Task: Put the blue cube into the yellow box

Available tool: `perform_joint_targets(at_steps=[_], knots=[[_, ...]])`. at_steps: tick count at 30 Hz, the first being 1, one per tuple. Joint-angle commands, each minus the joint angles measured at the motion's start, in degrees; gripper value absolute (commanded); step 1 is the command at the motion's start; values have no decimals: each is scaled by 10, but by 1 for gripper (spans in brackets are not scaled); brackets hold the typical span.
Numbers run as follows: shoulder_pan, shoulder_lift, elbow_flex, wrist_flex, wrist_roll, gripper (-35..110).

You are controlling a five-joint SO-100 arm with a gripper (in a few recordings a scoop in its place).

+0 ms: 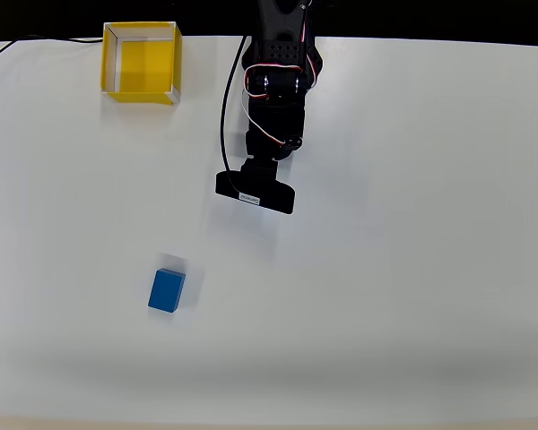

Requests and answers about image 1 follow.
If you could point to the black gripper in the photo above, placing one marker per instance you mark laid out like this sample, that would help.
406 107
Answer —
269 144

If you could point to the blue block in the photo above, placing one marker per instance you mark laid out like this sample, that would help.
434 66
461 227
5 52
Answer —
165 290

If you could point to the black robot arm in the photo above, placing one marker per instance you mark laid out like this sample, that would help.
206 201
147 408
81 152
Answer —
280 49

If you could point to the yellow cardboard box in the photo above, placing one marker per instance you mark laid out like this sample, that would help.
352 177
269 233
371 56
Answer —
148 58

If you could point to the black bar webcam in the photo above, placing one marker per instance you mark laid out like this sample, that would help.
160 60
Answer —
269 195

